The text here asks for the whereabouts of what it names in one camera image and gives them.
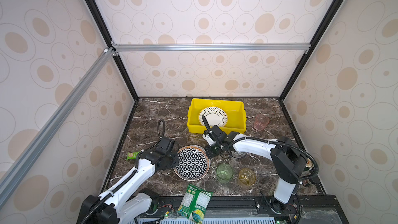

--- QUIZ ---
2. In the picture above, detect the dotted yellow rim plate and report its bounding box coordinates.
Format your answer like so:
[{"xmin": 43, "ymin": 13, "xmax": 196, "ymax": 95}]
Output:
[{"xmin": 199, "ymin": 106, "xmax": 228, "ymax": 127}]

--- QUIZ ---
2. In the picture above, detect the geometric flower pattern plate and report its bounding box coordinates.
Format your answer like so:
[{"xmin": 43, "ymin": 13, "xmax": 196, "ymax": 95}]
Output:
[{"xmin": 174, "ymin": 145, "xmax": 211, "ymax": 181}]

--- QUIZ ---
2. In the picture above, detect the black floral pattern bowl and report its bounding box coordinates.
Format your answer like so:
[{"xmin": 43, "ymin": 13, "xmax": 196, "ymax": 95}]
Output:
[{"xmin": 228, "ymin": 151, "xmax": 247, "ymax": 159}]

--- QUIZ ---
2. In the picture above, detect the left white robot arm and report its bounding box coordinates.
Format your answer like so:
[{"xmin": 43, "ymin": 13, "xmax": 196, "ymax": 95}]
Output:
[{"xmin": 77, "ymin": 137, "xmax": 179, "ymax": 224}]

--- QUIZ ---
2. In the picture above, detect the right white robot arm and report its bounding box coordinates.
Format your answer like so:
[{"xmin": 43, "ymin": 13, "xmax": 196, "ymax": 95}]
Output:
[{"xmin": 203, "ymin": 124, "xmax": 319, "ymax": 212}]

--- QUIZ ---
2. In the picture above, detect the yellow plastic bin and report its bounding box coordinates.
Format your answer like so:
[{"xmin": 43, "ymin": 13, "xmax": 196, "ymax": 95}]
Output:
[{"xmin": 187, "ymin": 99, "xmax": 247, "ymax": 134}]

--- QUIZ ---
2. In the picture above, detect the green glass cup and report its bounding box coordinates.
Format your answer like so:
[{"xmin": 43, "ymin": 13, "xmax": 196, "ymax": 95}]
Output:
[{"xmin": 216, "ymin": 163, "xmax": 233, "ymax": 184}]

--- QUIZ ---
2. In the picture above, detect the small green packet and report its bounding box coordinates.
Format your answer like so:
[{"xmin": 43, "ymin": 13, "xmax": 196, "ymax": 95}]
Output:
[{"xmin": 126, "ymin": 151, "xmax": 141, "ymax": 161}]

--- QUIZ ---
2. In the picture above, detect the yellow glass cup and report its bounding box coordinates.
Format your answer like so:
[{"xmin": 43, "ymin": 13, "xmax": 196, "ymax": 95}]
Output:
[{"xmin": 237, "ymin": 168, "xmax": 257, "ymax": 187}]

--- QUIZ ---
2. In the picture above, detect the pink glass cup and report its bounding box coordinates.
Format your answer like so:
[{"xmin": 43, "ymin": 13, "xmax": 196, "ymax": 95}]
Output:
[{"xmin": 254, "ymin": 114, "xmax": 269, "ymax": 131}]

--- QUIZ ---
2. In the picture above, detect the green snack bag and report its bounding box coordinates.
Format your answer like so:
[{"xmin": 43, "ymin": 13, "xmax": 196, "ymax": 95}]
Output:
[{"xmin": 177, "ymin": 184, "xmax": 213, "ymax": 224}]

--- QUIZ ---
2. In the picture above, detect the small bottle at base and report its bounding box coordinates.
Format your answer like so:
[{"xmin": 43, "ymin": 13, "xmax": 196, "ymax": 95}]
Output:
[{"xmin": 304, "ymin": 158, "xmax": 314, "ymax": 172}]

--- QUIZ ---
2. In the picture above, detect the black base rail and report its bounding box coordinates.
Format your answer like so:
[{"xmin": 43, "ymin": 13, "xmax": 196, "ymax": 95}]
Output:
[{"xmin": 133, "ymin": 194, "xmax": 350, "ymax": 224}]

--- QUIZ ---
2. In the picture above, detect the horizontal aluminium frame bar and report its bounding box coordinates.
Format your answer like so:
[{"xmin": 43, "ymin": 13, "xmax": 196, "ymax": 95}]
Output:
[{"xmin": 114, "ymin": 43, "xmax": 311, "ymax": 53}]

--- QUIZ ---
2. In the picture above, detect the left aluminium frame bar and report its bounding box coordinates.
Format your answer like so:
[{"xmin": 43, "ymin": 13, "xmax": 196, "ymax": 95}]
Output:
[{"xmin": 1, "ymin": 47, "xmax": 116, "ymax": 207}]

